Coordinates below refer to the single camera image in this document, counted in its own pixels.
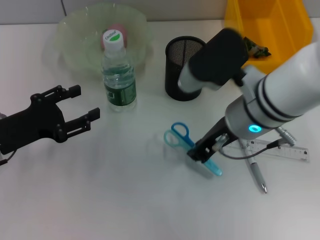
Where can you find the green plastic wrapper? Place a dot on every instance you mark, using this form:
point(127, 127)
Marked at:
point(261, 52)

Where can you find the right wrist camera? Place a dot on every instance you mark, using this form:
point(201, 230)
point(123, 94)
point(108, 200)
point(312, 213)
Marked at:
point(217, 60)

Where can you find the clear plastic ruler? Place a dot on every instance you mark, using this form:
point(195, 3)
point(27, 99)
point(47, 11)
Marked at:
point(292, 152)

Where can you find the black mesh pen holder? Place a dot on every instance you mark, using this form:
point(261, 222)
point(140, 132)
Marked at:
point(175, 85)

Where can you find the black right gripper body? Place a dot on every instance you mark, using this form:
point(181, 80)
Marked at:
point(215, 137)

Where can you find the translucent green fruit plate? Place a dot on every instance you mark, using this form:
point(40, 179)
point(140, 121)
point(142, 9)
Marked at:
point(80, 50)

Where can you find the water bottle green label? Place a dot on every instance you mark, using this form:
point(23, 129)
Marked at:
point(120, 82)

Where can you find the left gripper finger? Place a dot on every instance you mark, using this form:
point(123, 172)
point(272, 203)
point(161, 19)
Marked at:
point(74, 90)
point(94, 113)

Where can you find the blue scissors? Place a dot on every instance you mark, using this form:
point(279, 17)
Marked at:
point(186, 142)

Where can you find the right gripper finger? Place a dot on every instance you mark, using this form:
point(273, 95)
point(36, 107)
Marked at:
point(198, 155)

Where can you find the white grey pen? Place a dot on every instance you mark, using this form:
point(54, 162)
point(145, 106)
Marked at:
point(256, 170)

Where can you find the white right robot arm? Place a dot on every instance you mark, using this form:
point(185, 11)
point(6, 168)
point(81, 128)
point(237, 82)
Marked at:
point(285, 92)

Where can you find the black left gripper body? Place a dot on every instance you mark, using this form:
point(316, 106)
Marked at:
point(32, 125)

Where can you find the yellow plastic bin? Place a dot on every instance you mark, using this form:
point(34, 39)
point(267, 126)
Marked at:
point(275, 25)

